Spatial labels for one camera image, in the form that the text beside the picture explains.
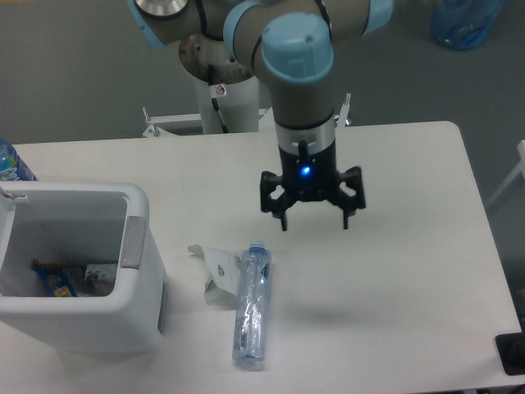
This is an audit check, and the blue plastic bag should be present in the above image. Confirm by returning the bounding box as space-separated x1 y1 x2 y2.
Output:
430 0 504 51

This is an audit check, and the white paper wrapper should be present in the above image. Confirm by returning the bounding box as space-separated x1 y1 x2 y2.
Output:
188 245 241 310

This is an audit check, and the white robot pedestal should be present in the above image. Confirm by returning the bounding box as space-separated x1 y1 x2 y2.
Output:
179 34 265 135

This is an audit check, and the white pedestal foot bracket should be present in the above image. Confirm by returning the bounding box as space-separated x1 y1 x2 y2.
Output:
141 92 353 138

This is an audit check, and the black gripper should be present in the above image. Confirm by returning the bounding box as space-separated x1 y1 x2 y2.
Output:
259 141 366 231

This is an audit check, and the blue snack wrapper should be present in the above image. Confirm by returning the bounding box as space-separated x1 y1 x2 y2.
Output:
31 259 79 298

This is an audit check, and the blue labelled bottle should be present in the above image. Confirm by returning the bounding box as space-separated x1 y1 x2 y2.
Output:
1 139 38 181

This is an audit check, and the silver foil wrapper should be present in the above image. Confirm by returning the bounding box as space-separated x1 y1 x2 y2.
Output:
84 263 117 282

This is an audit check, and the black device at edge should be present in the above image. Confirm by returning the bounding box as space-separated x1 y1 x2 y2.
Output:
495 332 524 376

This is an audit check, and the white trash can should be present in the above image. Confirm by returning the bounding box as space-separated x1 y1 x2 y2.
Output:
1 181 168 353

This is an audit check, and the white frame at right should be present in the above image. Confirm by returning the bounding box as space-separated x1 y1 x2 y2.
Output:
486 140 524 213

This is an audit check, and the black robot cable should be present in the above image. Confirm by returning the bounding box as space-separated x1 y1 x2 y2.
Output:
207 63 230 135

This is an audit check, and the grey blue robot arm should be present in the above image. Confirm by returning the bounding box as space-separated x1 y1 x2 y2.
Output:
128 1 394 221

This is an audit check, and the clear plastic bottle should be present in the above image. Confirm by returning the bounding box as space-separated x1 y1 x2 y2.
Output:
232 241 272 364

